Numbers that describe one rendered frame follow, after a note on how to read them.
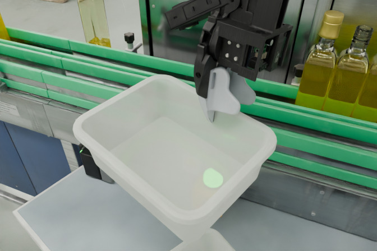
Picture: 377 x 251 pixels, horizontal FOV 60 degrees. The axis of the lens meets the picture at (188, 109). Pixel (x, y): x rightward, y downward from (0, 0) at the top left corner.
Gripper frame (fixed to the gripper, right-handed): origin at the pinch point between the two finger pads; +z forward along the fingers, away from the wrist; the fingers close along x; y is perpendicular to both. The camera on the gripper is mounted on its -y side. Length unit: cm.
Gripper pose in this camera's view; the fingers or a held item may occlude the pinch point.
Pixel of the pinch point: (210, 110)
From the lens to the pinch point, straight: 46.6
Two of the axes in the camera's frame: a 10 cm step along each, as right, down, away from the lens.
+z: -1.1, 8.5, 5.2
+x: 6.3, -3.4, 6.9
